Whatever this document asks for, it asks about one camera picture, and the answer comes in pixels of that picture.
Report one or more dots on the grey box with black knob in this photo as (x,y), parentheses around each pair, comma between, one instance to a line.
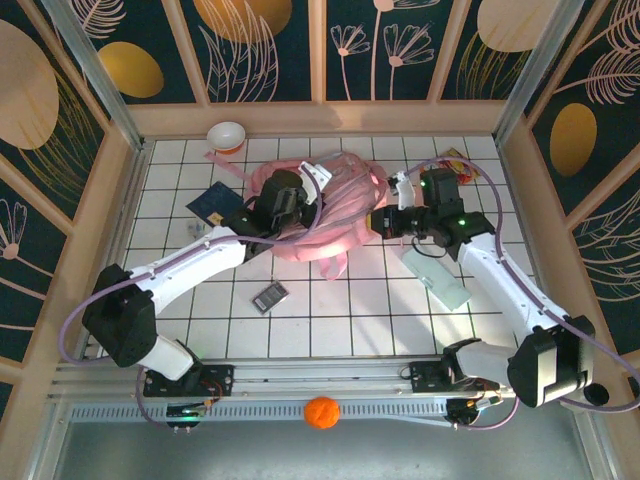
(597,394)

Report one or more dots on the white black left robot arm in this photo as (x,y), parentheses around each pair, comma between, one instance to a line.
(175,282)

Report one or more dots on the small clear plastic item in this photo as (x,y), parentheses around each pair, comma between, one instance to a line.
(195,227)

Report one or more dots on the pink student backpack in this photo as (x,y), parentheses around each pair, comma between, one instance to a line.
(345,200)

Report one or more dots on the small black controller board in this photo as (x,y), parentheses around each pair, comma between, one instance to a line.
(185,412)
(465,410)

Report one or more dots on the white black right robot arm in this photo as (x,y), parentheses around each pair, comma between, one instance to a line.
(492,290)

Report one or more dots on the aluminium mounting rail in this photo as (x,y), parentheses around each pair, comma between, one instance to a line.
(320,375)

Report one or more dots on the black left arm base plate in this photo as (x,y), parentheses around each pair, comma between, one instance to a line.
(220,380)

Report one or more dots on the white orange bowl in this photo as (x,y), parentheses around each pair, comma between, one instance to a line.
(226,135)

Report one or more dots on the orange ball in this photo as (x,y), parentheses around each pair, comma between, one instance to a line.
(322,412)

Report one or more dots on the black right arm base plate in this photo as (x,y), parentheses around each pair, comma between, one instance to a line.
(425,377)

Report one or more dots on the translucent plastic pencil case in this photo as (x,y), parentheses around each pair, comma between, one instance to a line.
(440,280)

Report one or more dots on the dark blue notebook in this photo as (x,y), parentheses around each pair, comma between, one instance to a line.
(215,200)

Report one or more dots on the aluminium frame post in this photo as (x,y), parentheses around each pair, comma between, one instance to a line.
(100,85)
(535,75)

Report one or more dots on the orange red snack packet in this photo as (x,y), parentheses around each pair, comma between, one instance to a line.
(467,172)

